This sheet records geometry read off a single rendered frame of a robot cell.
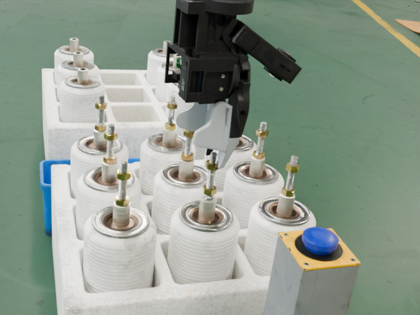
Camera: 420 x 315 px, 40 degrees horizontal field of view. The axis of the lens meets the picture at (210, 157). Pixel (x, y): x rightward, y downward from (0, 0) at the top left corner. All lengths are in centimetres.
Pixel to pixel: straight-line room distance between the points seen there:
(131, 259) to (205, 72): 26
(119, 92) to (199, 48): 81
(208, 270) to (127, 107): 65
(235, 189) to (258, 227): 11
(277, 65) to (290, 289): 27
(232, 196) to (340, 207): 54
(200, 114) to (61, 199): 32
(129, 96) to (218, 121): 79
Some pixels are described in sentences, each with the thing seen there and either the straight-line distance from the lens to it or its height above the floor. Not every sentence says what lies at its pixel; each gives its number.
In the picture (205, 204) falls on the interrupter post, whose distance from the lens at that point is 77.
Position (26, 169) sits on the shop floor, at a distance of 144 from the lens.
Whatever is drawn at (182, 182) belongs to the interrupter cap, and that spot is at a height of 25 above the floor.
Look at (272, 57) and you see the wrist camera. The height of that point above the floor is 49.
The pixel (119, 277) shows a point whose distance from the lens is 76.
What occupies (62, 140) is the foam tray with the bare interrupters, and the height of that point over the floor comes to 15.
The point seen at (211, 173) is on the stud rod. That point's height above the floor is 32.
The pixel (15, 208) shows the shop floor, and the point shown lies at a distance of 129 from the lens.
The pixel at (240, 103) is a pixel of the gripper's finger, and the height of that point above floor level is 44.
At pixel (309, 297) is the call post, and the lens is 65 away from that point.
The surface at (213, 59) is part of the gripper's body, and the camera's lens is 65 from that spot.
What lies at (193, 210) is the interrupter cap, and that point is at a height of 25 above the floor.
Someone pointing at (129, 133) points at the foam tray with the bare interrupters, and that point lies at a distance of 123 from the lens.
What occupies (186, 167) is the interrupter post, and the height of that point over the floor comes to 27.
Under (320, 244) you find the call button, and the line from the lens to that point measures 64.
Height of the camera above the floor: 67
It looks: 26 degrees down
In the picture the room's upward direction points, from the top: 7 degrees clockwise
